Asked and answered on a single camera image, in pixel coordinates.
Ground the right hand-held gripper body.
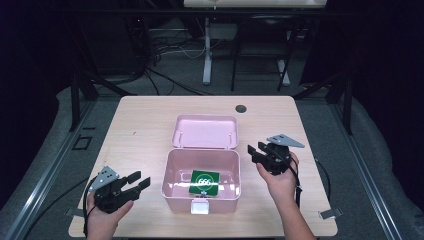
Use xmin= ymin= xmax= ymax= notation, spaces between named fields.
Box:
xmin=258 ymin=133 xmax=306 ymax=176

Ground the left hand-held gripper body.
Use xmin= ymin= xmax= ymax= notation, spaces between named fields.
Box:
xmin=87 ymin=165 xmax=135 ymax=215

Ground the pink storage box with lid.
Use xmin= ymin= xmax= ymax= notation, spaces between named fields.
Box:
xmin=161 ymin=113 xmax=242 ymax=215

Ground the person's right hand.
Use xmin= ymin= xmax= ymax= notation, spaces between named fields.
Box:
xmin=255 ymin=151 xmax=301 ymax=209

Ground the person's left hand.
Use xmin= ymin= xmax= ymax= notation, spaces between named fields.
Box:
xmin=85 ymin=191 xmax=135 ymax=236

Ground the green card pack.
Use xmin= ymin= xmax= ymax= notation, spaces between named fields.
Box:
xmin=188 ymin=169 xmax=221 ymax=198

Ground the black metal stand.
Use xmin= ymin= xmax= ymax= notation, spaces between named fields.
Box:
xmin=68 ymin=64 xmax=138 ymax=133
xmin=292 ymin=68 xmax=355 ymax=136

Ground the white desk with legs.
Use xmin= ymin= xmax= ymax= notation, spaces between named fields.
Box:
xmin=182 ymin=0 xmax=329 ymax=87

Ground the black chair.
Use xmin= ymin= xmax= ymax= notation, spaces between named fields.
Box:
xmin=230 ymin=13 xmax=296 ymax=93

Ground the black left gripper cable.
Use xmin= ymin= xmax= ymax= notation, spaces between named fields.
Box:
xmin=22 ymin=177 xmax=98 ymax=240

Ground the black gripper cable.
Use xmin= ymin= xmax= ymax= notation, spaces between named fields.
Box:
xmin=289 ymin=157 xmax=332 ymax=208
xmin=22 ymin=177 xmax=98 ymax=240

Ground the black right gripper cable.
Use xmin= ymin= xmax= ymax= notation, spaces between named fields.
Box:
xmin=289 ymin=157 xmax=332 ymax=208

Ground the metal table bracket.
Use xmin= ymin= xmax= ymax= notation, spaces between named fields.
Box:
xmin=64 ymin=207 xmax=85 ymax=218
xmin=317 ymin=207 xmax=343 ymax=221

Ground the aluminium floor rail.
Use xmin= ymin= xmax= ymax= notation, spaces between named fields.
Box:
xmin=328 ymin=99 xmax=404 ymax=240
xmin=0 ymin=99 xmax=98 ymax=240

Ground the tangle of floor cables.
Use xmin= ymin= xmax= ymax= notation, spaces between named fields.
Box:
xmin=141 ymin=19 xmax=223 ymax=98

